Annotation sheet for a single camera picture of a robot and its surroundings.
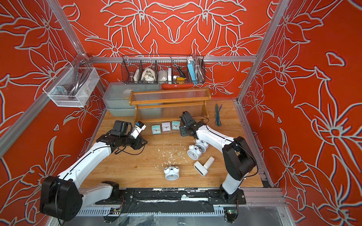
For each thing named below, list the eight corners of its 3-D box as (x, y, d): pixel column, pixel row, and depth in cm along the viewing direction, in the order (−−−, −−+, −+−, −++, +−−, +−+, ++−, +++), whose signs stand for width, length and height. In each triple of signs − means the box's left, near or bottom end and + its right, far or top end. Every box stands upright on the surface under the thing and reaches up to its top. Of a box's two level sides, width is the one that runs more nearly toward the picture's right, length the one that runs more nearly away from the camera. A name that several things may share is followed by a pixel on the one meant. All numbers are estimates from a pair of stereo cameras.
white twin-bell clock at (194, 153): (186, 155, 90) (186, 149, 83) (190, 149, 93) (190, 143, 85) (196, 162, 87) (198, 157, 80) (200, 156, 90) (202, 150, 83)
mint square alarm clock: (152, 133, 98) (151, 130, 94) (153, 128, 101) (152, 125, 97) (160, 133, 98) (160, 130, 94) (161, 128, 101) (160, 125, 97)
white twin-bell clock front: (165, 180, 80) (163, 175, 73) (165, 171, 83) (164, 166, 76) (179, 180, 80) (179, 175, 73) (179, 171, 83) (179, 166, 76)
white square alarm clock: (162, 132, 101) (161, 126, 96) (162, 127, 104) (162, 122, 99) (170, 132, 101) (169, 126, 96) (170, 127, 104) (170, 122, 99)
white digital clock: (204, 177, 81) (205, 175, 77) (193, 166, 85) (193, 163, 81) (208, 173, 82) (209, 171, 79) (196, 162, 87) (197, 159, 83)
